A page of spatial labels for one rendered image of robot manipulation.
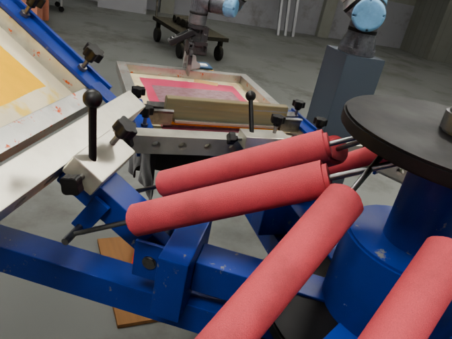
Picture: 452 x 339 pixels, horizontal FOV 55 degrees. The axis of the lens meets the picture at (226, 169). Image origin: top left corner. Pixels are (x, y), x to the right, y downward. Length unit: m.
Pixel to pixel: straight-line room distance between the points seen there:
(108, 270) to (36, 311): 1.26
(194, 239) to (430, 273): 0.38
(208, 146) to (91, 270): 0.49
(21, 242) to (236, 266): 0.41
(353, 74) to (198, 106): 0.76
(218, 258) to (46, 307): 1.42
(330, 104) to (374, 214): 1.19
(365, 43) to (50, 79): 1.26
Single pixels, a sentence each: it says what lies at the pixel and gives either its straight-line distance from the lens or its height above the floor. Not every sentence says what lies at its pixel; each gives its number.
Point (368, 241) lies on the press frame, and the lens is 0.66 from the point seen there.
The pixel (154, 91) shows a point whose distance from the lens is 1.71.
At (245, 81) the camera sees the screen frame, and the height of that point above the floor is 0.98.
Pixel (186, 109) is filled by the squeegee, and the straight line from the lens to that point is 1.35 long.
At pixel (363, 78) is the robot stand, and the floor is 1.12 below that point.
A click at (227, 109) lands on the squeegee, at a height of 1.04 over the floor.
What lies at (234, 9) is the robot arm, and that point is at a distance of 1.84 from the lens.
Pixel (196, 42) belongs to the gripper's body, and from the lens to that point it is 1.90.
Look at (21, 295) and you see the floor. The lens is 2.16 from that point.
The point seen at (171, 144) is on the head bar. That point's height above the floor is 1.02.
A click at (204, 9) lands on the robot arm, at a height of 1.25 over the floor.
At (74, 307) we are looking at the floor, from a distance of 2.08.
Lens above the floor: 1.48
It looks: 26 degrees down
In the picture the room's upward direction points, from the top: 12 degrees clockwise
